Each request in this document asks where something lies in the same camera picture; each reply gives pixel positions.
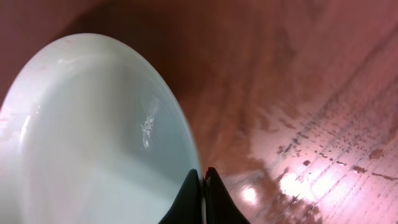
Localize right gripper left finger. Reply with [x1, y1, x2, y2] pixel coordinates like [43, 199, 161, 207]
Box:
[159, 169, 203, 224]

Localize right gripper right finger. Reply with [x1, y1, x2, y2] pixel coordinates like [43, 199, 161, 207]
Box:
[204, 167, 249, 224]

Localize light blue plate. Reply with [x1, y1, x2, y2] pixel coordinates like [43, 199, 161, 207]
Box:
[1, 34, 201, 223]

